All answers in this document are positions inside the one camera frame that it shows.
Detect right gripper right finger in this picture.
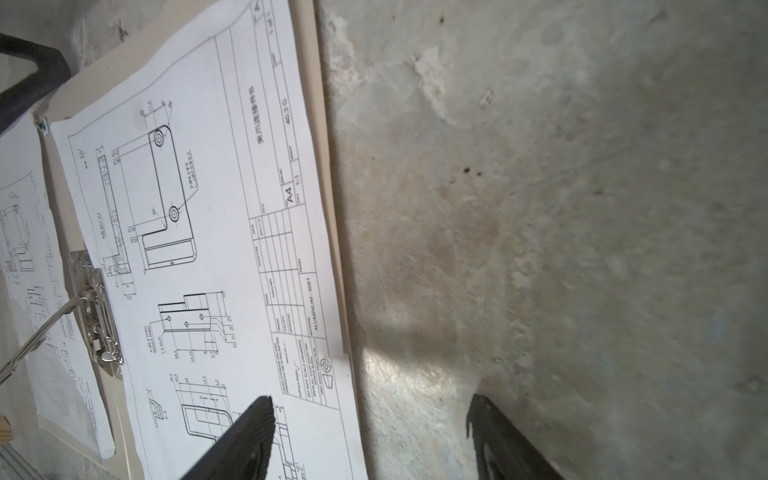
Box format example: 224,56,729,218
466,394,563,480

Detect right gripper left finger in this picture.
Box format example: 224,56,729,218
182,396,276,480

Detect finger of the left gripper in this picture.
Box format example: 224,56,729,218
1,34,71,132

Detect beige paper folder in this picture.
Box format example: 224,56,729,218
32,0,355,480

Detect drawing paper sheet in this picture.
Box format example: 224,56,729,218
49,0,369,480
1,114,115,460

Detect metal folder clip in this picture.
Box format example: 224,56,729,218
1,250,124,383

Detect small wooden block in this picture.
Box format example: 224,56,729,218
0,416,14,446

